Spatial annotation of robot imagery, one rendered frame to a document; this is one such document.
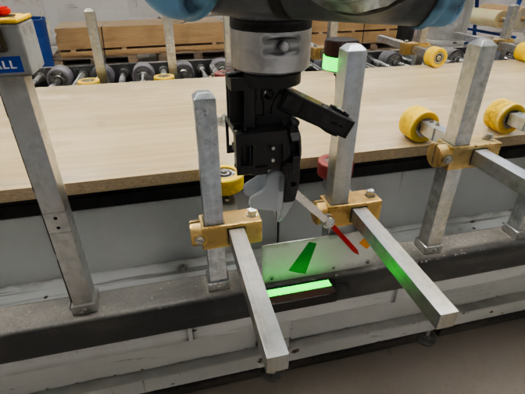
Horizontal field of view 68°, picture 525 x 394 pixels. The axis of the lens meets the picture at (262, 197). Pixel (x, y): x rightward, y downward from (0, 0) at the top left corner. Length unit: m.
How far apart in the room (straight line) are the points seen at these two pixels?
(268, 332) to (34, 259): 0.67
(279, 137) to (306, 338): 1.06
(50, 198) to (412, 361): 1.38
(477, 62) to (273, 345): 0.59
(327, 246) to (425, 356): 0.97
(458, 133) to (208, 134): 0.48
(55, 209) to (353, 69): 0.54
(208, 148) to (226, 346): 0.85
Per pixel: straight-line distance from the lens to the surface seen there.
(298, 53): 0.44
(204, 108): 0.63
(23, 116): 0.66
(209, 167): 0.67
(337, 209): 0.78
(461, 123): 0.85
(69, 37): 6.49
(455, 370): 1.72
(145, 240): 1.01
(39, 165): 0.68
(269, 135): 0.46
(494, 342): 1.88
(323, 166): 0.86
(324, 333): 1.47
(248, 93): 0.45
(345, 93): 0.69
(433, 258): 0.99
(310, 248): 0.81
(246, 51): 0.43
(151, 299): 0.84
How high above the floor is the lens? 1.28
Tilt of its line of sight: 31 degrees down
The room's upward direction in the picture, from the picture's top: straight up
